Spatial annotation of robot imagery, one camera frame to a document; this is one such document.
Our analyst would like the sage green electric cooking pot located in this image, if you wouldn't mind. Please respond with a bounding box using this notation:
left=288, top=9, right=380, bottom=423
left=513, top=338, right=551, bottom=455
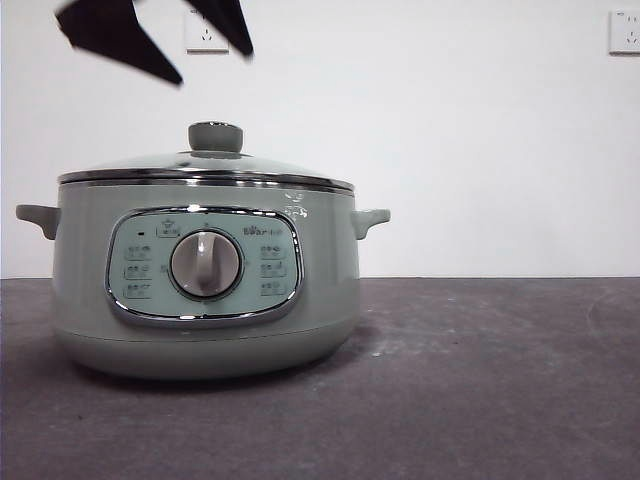
left=14, top=180, right=392, bottom=383

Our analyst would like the glass lid with green knob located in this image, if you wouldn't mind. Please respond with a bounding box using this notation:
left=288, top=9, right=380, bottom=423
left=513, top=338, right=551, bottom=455
left=57, top=120, right=355, bottom=194

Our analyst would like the white wall socket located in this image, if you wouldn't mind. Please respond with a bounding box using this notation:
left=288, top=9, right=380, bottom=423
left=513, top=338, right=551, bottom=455
left=608, top=9, right=640, bottom=56
left=185, top=10, right=231, bottom=55

